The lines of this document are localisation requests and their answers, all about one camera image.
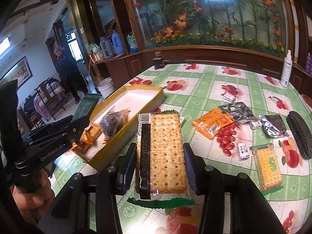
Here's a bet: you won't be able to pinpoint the orange crinkled snack bag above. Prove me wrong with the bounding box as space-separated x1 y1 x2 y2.
70 129 94 153

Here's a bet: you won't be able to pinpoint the dark green packet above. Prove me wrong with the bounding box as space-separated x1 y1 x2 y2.
71 94 102 121

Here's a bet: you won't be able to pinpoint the orange sachet snack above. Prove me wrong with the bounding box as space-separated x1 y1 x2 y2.
191 107 234 139

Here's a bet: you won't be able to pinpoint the green cracker pack plain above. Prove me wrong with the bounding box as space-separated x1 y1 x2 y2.
128 110 195 209

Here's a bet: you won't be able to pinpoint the clear bag dark snacks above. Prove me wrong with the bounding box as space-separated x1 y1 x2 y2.
99 106 131 143

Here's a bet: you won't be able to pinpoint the small white candy pack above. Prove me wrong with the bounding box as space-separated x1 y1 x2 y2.
237 143 250 161

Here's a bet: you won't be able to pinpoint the silver foil bag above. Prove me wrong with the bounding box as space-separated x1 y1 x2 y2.
218 102 262 130
259 114 289 138

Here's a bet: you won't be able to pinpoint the green cracker pack weidan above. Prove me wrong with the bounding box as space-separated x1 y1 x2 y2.
250 143 283 195

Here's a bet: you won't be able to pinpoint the small orange cracker box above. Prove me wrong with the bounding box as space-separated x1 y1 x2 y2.
86 123 102 142

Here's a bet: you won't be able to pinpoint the person's left hand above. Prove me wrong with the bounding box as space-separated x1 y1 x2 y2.
12 170 55 221

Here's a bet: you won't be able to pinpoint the yellow white tray box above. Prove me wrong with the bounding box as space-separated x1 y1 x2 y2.
71 84 165 171

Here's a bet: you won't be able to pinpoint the wooden chair with cloth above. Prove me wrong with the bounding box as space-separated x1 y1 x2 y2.
34 79 66 121

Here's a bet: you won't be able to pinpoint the white plastic bucket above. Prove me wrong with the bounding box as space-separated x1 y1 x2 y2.
97 77 115 99

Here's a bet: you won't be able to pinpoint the person in dark coat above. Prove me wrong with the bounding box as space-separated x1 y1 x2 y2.
54 46 88 104

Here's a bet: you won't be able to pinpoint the green white bag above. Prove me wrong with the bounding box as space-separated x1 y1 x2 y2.
88 43 105 63

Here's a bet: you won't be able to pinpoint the grey water jug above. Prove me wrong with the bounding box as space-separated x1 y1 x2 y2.
100 37 114 59

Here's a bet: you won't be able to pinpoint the dark ink bottle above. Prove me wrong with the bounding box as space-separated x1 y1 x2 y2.
153 51 165 70

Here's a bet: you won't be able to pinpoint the blue thermos jug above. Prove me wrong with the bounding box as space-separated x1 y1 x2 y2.
111 31 125 56

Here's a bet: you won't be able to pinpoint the blue green detergent bag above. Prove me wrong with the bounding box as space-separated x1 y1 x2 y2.
127 32 139 53

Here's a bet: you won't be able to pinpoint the black glasses case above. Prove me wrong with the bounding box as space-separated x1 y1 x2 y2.
287 111 312 160

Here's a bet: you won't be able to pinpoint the white spray bottle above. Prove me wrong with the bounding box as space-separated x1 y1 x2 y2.
280 50 293 87

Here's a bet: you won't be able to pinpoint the purple bottle right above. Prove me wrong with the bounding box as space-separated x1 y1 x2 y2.
305 53 312 75

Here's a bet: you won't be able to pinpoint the flower glass display panel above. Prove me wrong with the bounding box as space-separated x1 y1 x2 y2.
133 0 287 58

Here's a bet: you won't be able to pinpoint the framed wall painting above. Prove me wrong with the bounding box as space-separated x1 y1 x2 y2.
1 56 33 89

